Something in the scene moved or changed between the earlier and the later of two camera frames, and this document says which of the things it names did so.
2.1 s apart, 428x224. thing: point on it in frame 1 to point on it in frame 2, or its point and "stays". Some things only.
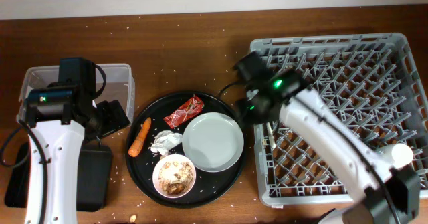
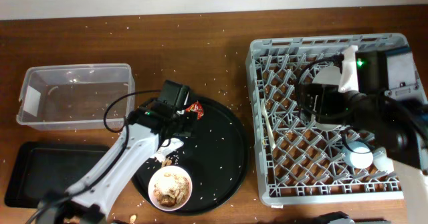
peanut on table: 133,218 stays
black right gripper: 255,111 to 329,95
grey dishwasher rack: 373,79 stays
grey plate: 212,142 to 330,74
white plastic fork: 271,136 stays
